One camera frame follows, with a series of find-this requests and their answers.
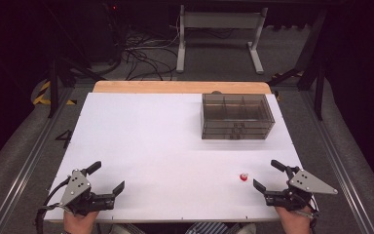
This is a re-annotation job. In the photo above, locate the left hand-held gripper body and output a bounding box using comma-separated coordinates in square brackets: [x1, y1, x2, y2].
[58, 169, 116, 216]

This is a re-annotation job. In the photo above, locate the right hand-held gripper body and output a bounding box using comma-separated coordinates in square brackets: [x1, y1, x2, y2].
[264, 166, 339, 213]

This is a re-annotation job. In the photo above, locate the clear grey drawer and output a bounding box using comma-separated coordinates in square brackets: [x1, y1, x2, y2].
[202, 131, 271, 140]

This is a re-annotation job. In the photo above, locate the clear grey drawer cabinet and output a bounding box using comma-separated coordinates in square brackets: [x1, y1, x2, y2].
[201, 93, 276, 140]

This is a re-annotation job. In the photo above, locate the person's left hand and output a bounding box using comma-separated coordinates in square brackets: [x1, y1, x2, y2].
[62, 209, 100, 234]

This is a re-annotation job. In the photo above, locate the person's right hand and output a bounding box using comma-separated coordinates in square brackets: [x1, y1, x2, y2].
[274, 205, 314, 234]

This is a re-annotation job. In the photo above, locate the white board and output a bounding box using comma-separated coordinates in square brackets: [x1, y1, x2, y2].
[43, 92, 319, 224]

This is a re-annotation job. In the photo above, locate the person's striped clothing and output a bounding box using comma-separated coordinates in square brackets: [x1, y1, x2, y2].
[184, 221, 242, 234]

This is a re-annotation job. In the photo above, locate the black metal stand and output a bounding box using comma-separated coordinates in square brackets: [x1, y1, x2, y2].
[46, 58, 107, 119]
[267, 9, 328, 122]

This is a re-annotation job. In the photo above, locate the yellow and black tape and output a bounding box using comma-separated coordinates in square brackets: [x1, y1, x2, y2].
[32, 80, 78, 106]

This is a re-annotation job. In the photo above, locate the wooden table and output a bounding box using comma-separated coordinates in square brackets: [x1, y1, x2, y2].
[92, 80, 273, 96]

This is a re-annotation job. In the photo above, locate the grey metal stand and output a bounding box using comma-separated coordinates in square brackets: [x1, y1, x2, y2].
[175, 4, 269, 75]

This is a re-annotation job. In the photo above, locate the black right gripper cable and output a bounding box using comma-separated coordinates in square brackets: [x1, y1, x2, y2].
[293, 194, 321, 234]

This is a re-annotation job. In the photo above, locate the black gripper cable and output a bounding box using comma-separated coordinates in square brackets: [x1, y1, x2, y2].
[293, 194, 321, 234]
[35, 176, 71, 234]

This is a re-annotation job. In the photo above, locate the aluminium rail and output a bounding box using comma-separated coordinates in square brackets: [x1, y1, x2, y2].
[0, 87, 76, 234]
[299, 91, 374, 234]

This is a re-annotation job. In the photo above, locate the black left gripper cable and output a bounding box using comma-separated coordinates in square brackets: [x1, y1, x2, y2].
[35, 176, 71, 234]

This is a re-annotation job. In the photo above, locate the bundle of black cables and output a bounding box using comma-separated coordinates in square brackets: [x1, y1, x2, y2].
[122, 28, 180, 82]

